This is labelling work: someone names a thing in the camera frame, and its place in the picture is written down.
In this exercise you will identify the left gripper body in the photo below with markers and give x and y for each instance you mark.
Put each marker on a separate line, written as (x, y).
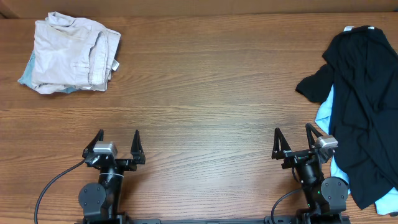
(121, 162)

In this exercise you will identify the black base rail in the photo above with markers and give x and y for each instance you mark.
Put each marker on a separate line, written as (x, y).
(266, 220)

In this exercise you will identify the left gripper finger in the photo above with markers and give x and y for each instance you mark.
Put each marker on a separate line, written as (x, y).
(89, 148)
(137, 152)

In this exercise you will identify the beige folded trousers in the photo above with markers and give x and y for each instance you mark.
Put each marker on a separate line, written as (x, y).
(72, 53)

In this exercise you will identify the black t-shirt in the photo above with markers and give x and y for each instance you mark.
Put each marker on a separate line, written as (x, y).
(363, 109)

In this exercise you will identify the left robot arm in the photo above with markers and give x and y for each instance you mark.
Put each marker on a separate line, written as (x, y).
(100, 200)

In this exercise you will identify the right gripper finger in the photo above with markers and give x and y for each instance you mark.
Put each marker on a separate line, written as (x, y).
(281, 148)
(313, 136)

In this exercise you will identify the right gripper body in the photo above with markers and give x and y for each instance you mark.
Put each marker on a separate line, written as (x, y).
(300, 154)

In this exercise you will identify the light blue t-shirt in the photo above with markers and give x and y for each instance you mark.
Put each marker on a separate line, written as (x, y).
(326, 115)

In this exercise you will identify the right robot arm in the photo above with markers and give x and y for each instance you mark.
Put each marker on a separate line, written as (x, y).
(326, 197)

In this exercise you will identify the light blue folded garment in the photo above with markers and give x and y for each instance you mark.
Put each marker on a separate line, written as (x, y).
(26, 78)

